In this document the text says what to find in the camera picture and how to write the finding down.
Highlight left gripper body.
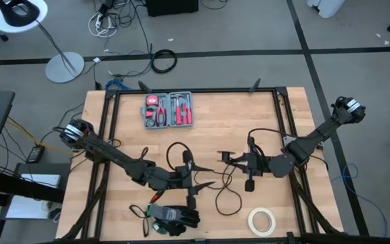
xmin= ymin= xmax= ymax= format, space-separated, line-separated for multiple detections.
xmin=167 ymin=150 xmax=198 ymax=209

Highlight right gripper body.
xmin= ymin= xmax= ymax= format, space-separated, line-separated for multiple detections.
xmin=244 ymin=136 xmax=272 ymax=192

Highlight black cord spool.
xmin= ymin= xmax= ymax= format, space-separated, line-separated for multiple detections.
xmin=216 ymin=150 xmax=233 ymax=164

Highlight dark brown cord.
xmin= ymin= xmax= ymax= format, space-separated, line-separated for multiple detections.
xmin=194 ymin=161 xmax=243 ymax=217

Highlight grey and black work glove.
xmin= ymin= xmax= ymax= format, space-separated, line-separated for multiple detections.
xmin=147 ymin=201 xmax=201 ymax=228

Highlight black glove with green cuff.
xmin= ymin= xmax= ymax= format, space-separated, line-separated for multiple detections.
xmin=152 ymin=220 xmax=187 ymax=237

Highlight white tape roll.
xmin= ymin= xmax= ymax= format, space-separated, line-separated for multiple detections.
xmin=247 ymin=207 xmax=276 ymax=237

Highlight black eyeglasses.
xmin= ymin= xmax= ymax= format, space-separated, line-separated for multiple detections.
xmin=128 ymin=204 xmax=152 ymax=238

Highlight grey tool case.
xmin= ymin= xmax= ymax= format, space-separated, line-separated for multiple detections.
xmin=140 ymin=90 xmax=195 ymax=130

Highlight black power adapter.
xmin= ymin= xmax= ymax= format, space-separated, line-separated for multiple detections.
xmin=26 ymin=144 xmax=46 ymax=165

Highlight floor lamp with round base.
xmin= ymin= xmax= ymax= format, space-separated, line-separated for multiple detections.
xmin=0 ymin=0 xmax=85 ymax=84

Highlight black computer case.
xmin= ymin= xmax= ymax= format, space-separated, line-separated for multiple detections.
xmin=145 ymin=0 xmax=200 ymax=18

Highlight white plastic container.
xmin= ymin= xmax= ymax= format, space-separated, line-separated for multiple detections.
xmin=306 ymin=0 xmax=347 ymax=19

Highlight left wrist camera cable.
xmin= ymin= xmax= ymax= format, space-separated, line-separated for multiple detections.
xmin=166 ymin=141 xmax=193 ymax=172

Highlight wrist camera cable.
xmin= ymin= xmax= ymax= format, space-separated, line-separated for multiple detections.
xmin=166 ymin=141 xmax=193 ymax=172
xmin=247 ymin=127 xmax=299 ymax=157

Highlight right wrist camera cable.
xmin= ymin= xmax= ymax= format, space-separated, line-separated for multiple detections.
xmin=247 ymin=127 xmax=299 ymax=157

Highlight red-handled screwdriver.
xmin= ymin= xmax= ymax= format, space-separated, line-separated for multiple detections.
xmin=186 ymin=96 xmax=194 ymax=125

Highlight red-handled hammer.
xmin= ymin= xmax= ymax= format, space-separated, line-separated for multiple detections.
xmin=171 ymin=94 xmax=183 ymax=125

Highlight red-handled pliers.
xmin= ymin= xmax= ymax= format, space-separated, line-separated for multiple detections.
xmin=155 ymin=98 xmax=168 ymax=127

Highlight blue floor cable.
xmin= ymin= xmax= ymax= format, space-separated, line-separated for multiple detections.
xmin=330 ymin=163 xmax=389 ymax=238
xmin=104 ymin=77 xmax=132 ymax=92

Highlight coiled black floor cable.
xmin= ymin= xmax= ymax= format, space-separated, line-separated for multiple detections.
xmin=150 ymin=49 xmax=178 ymax=75

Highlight white power strip with cables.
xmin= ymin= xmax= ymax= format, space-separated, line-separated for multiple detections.
xmin=87 ymin=9 xmax=118 ymax=39

